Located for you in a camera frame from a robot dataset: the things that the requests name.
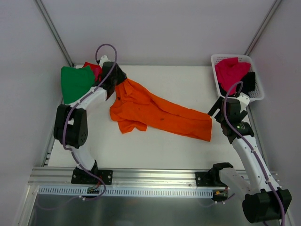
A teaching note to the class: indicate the orange t shirt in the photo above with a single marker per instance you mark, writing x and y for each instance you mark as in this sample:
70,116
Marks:
137,108

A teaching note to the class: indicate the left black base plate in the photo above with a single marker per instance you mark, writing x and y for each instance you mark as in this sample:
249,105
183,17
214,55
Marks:
80,177

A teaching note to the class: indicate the magenta t shirt in basket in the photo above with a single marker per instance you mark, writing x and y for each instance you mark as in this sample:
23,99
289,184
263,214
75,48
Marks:
231,70

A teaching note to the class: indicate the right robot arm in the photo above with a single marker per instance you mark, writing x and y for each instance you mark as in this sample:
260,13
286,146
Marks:
262,197

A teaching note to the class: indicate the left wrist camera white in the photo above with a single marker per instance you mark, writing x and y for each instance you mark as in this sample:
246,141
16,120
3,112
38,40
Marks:
102,60

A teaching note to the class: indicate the pink folded t shirt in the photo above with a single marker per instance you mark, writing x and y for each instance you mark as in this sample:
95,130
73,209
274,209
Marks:
97,73

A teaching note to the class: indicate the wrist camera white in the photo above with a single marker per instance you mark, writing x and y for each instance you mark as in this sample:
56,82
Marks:
243,99
102,60

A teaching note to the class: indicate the white plastic basket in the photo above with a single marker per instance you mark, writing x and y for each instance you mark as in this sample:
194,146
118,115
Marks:
258,94

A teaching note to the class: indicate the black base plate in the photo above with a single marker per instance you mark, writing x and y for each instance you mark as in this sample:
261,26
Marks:
80,177
208,179

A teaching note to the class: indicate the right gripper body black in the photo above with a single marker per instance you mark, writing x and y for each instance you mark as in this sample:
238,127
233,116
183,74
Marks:
219,111

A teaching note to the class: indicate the aluminium mounting rail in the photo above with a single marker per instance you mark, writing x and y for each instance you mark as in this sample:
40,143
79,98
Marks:
143,178

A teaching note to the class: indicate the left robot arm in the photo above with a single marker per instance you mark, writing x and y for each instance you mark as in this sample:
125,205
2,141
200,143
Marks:
71,126

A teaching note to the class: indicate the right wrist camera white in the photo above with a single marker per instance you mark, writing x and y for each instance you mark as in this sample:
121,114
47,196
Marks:
243,99

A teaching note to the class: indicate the black t shirt in basket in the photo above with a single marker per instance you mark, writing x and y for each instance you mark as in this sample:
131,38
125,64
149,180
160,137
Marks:
249,82

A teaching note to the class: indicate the red folded t shirt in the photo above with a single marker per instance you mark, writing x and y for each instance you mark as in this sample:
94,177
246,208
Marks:
93,66

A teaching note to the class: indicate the green folded t shirt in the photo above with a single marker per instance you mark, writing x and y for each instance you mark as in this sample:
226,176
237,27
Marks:
75,82

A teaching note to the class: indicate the white slotted cable duct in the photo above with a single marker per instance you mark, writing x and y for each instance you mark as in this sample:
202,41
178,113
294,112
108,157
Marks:
123,191

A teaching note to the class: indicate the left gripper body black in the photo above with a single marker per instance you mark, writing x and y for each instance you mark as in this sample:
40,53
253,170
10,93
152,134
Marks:
115,80

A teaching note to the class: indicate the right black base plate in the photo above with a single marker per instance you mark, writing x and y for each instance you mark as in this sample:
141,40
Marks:
208,179

